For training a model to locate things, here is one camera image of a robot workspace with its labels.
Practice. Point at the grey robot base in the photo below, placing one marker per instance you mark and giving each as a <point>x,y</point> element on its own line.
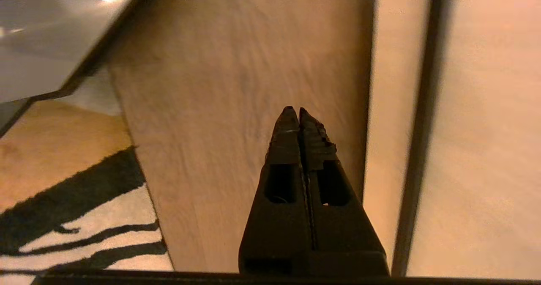
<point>46,35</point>

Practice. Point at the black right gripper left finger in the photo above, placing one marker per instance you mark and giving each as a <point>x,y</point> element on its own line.
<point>274,230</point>

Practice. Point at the zebra pattern floor rug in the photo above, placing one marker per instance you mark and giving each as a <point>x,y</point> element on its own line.
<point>63,192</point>

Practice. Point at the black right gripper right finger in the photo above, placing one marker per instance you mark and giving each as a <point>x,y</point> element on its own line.
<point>342,230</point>

